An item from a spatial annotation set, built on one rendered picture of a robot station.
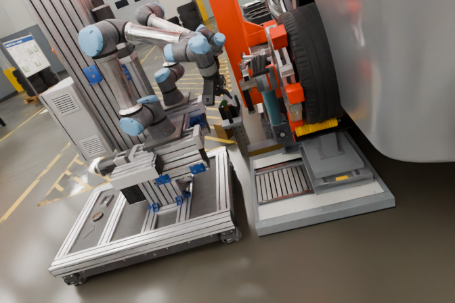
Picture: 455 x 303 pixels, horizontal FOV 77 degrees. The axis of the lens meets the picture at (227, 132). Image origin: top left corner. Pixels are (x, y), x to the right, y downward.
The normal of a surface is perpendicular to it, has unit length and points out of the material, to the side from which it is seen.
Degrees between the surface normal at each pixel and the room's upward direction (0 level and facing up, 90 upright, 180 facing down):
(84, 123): 90
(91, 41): 82
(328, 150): 90
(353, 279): 0
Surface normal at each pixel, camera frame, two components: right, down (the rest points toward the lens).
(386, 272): -0.33, -0.83
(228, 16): -0.02, 0.49
